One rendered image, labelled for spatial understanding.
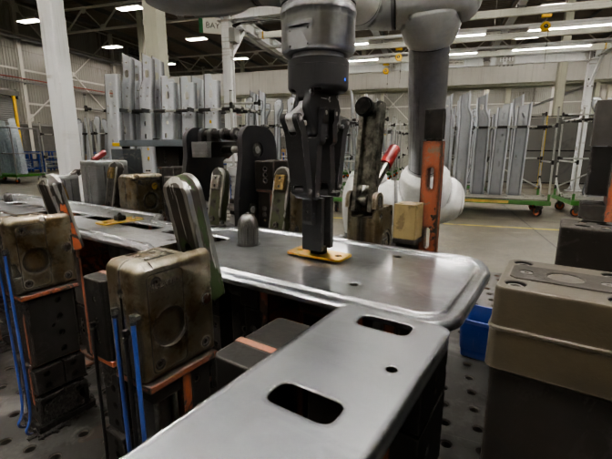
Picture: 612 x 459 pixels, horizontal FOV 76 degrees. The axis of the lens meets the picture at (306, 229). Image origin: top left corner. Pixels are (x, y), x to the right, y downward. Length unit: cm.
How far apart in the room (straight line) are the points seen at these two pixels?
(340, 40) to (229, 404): 39
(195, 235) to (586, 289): 33
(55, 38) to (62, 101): 56
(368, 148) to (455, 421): 47
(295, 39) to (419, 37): 60
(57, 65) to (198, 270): 429
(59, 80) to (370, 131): 414
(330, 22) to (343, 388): 38
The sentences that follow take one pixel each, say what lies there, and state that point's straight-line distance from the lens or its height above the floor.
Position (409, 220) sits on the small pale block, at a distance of 58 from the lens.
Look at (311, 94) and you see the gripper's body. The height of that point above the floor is 121.
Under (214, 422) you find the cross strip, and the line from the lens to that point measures 24.
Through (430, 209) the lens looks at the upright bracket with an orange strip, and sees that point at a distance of 61.
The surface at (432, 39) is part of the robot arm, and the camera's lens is 106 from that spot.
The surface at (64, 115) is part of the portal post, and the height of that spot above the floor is 145.
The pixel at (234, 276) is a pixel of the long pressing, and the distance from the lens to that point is 47.
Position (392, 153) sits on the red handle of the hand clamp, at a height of 113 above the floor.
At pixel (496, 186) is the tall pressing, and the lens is 784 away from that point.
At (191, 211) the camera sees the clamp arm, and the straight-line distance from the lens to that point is 40.
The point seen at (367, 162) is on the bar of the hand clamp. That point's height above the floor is 112.
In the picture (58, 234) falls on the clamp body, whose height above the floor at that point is 101.
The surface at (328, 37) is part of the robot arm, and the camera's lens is 48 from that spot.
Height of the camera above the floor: 115
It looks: 12 degrees down
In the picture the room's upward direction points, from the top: straight up
